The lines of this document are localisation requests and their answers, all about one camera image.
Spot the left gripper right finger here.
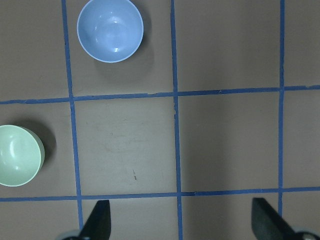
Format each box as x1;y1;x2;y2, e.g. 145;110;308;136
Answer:
251;197;300;240

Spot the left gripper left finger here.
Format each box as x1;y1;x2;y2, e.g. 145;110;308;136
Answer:
78;200;111;240

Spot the green bowl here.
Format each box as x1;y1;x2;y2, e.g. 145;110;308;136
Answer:
0;125;45;187

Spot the blue bowl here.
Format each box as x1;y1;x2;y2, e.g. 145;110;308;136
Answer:
76;0;144;63

